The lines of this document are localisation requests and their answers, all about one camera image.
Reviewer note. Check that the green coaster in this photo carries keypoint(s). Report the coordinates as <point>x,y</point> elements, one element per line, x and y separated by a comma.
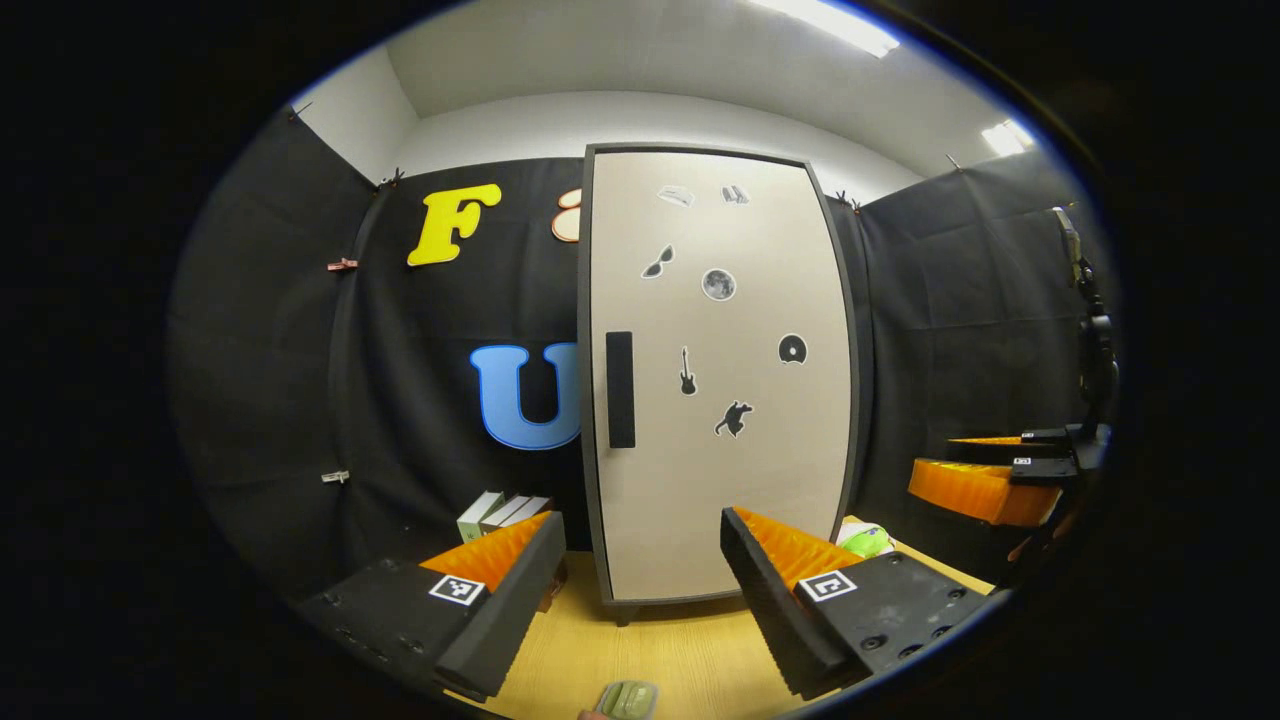
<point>602,705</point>

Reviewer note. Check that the beige cabinet door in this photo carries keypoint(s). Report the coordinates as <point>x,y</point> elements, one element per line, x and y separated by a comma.
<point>720,500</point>

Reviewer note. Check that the ceiling light panel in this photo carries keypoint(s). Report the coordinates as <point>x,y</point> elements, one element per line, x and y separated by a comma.
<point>1007,137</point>
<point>830,25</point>

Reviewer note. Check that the pink and green plush toy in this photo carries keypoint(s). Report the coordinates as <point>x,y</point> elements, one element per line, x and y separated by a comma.
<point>865,542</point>

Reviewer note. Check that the black backdrop cloth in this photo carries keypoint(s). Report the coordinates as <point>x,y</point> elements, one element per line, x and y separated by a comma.
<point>280,400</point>

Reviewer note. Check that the pink clip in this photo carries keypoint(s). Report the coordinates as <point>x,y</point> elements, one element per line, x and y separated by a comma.
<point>342,265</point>

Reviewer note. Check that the dark grey cabinet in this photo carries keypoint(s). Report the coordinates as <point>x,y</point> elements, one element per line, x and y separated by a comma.
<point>585,420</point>

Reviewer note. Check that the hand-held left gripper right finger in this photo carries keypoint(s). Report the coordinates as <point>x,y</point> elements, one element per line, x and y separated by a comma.
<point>775,620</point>

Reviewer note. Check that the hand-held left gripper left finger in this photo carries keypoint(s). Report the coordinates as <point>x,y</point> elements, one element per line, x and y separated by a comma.
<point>510,620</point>

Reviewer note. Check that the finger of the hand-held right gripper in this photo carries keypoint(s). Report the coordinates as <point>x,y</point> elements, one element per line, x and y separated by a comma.
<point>980,490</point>
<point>1040,447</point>

